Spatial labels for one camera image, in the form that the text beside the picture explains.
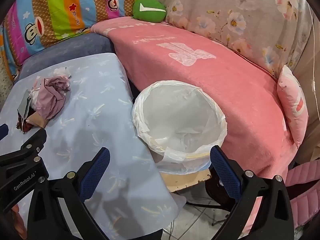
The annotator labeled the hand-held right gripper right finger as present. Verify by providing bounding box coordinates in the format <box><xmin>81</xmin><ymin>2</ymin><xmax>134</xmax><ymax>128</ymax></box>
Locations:
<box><xmin>210</xmin><ymin>145</ymin><xmax>295</xmax><ymax>240</ymax></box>

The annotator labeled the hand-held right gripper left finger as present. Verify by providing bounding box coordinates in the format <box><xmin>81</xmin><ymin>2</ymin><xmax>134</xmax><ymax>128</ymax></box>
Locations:
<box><xmin>27</xmin><ymin>147</ymin><xmax>111</xmax><ymax>240</ymax></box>

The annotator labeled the dark red velvet scrunchie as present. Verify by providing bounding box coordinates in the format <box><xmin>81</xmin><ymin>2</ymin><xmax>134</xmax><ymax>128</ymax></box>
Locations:
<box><xmin>15</xmin><ymin>121</ymin><xmax>34</xmax><ymax>133</ymax></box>

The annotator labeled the bin with white plastic liner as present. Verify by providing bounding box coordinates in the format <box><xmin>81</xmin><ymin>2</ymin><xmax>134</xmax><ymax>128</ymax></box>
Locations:
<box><xmin>132</xmin><ymin>80</ymin><xmax>228</xmax><ymax>175</ymax></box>

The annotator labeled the grey face mask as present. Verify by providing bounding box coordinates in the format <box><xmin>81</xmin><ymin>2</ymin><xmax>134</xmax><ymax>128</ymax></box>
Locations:
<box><xmin>17</xmin><ymin>89</ymin><xmax>33</xmax><ymax>119</ymax></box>

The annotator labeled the wooden stool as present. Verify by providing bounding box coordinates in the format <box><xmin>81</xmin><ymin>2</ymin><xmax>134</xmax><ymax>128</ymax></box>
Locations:
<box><xmin>159</xmin><ymin>169</ymin><xmax>212</xmax><ymax>193</ymax></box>

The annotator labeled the crumpled pink cloth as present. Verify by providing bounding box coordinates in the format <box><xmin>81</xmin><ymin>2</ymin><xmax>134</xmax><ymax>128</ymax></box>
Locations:
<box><xmin>31</xmin><ymin>76</ymin><xmax>72</xmax><ymax>120</ymax></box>

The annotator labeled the light blue palm-print tablecloth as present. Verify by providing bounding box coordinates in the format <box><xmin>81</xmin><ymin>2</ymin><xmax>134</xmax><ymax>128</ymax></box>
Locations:
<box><xmin>0</xmin><ymin>52</ymin><xmax>187</xmax><ymax>240</ymax></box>

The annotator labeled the grey crumpled sock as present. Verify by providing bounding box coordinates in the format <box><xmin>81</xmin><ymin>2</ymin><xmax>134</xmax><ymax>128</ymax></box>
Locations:
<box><xmin>53</xmin><ymin>66</ymin><xmax>72</xmax><ymax>79</ymax></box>

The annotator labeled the pink blanket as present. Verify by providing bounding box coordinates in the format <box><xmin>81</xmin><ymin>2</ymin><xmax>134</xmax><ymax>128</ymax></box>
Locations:
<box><xmin>90</xmin><ymin>17</ymin><xmax>300</xmax><ymax>235</ymax></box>

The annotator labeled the small pink pillow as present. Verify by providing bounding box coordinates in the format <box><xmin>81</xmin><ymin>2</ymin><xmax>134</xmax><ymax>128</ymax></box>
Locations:
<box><xmin>277</xmin><ymin>65</ymin><xmax>309</xmax><ymax>147</ymax></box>

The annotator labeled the blue-grey sofa cushion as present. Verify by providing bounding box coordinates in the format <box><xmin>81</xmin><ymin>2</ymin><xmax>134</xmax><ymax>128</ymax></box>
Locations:
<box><xmin>14</xmin><ymin>34</ymin><xmax>116</xmax><ymax>85</ymax></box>

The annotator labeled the colourful monkey-print quilt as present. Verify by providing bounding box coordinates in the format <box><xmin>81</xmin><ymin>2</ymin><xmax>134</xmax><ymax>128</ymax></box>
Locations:
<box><xmin>0</xmin><ymin>0</ymin><xmax>144</xmax><ymax>82</ymax></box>

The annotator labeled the floral grey blanket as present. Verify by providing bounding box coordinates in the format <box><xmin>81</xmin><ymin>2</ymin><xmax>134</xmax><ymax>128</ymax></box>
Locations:
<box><xmin>144</xmin><ymin>0</ymin><xmax>313</xmax><ymax>78</ymax></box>

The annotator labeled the green plush toy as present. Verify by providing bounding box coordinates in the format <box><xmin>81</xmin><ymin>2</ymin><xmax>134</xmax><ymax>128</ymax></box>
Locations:
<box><xmin>132</xmin><ymin>0</ymin><xmax>167</xmax><ymax>22</ymax></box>

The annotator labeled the thin white cable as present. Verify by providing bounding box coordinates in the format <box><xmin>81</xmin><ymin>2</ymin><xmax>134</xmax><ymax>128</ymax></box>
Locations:
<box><xmin>308</xmin><ymin>4</ymin><xmax>320</xmax><ymax>122</ymax></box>

